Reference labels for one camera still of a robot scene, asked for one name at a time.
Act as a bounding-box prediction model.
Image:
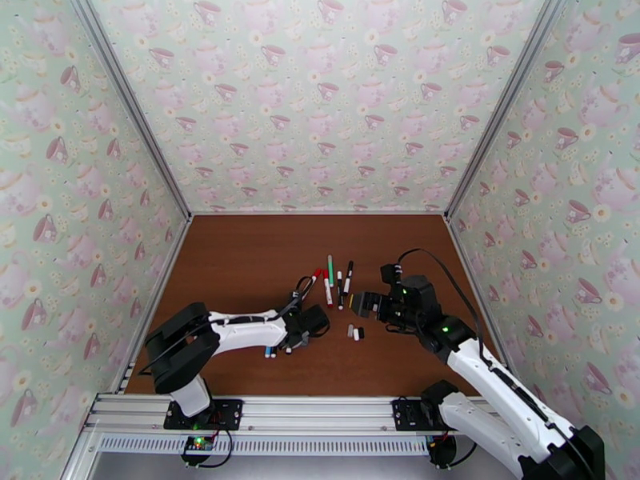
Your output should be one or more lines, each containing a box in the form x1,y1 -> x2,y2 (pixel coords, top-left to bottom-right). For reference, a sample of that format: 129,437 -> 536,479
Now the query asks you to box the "black round device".
429,435 -> 457,469

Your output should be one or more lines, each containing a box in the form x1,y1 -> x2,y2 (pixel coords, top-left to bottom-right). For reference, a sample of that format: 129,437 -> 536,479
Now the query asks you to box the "small circuit board green light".
181,434 -> 217,457

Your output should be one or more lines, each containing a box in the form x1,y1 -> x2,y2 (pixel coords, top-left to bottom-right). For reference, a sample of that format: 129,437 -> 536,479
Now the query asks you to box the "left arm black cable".
294,274 -> 316,310

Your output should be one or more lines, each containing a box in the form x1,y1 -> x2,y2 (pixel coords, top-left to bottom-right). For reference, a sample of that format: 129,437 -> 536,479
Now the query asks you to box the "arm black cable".
395,248 -> 501,374
294,274 -> 316,310

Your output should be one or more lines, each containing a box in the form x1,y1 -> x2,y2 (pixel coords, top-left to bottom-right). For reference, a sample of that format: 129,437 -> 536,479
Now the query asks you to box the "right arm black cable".
395,248 -> 501,374

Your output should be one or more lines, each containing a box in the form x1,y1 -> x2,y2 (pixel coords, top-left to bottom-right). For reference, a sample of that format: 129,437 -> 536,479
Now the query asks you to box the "aluminium table side rail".
446,217 -> 511,374
114,217 -> 195,394

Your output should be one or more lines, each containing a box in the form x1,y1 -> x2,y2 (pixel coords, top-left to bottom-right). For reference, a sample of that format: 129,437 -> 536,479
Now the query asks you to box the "aluminium mounting rail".
82,392 -> 506,438

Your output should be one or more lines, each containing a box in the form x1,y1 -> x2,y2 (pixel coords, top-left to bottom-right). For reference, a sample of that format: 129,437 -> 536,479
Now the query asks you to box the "aluminium table back rail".
190,210 -> 449,217

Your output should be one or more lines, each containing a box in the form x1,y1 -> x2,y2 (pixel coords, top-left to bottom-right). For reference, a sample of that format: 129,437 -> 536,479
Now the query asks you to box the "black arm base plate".
163,398 -> 245,430
391,397 -> 451,432

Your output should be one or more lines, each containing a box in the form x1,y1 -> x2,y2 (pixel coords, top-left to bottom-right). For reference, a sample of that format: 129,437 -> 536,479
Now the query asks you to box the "white slotted cable tray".
97,433 -> 437,457

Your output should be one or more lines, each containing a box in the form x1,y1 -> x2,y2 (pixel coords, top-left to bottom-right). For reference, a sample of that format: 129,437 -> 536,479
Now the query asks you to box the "thin black wire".
182,427 -> 236,470
450,433 -> 478,469

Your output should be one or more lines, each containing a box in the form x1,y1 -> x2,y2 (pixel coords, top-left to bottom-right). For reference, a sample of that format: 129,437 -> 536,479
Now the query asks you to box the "aluminium frame post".
67,0 -> 194,220
443,0 -> 571,221

